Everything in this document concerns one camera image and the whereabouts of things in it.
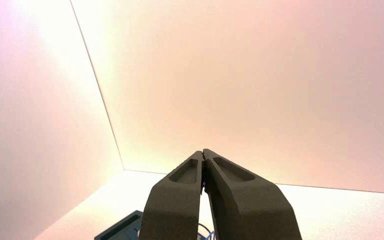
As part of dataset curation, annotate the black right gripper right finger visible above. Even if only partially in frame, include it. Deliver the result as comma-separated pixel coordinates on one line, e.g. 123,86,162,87
203,148,303,240

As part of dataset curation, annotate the teal and grey control box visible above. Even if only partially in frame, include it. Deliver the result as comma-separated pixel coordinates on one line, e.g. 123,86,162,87
94,210,144,240

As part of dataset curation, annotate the white jumper cable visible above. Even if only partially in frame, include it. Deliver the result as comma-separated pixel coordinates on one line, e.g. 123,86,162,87
197,222,213,240

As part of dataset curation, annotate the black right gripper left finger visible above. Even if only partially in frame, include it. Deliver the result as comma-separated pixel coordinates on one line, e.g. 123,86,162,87
138,150,205,240

